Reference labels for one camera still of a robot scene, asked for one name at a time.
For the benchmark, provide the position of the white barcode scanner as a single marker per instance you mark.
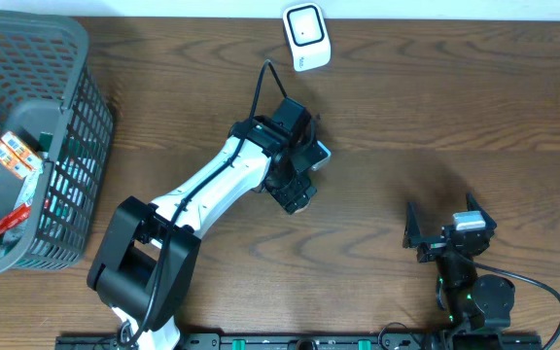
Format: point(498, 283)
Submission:
point(307, 36)

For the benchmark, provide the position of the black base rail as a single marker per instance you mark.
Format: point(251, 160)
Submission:
point(390, 340)

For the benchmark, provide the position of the green lid white jar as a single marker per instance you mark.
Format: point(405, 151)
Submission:
point(302, 210)

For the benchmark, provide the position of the orange juice box pair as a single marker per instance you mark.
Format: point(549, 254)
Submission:
point(18, 157)

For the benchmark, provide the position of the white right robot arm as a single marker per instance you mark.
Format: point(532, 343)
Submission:
point(475, 303)

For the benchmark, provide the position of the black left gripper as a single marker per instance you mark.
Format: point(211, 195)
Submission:
point(301, 192)

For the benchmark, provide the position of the red snack packet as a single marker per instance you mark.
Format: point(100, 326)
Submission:
point(15, 218)

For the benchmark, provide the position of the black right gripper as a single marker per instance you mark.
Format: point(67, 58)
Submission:
point(433, 246)

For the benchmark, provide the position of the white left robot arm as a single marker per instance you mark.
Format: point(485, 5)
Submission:
point(144, 265)

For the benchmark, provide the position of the grey plastic mesh basket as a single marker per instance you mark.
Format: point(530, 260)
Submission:
point(55, 139)

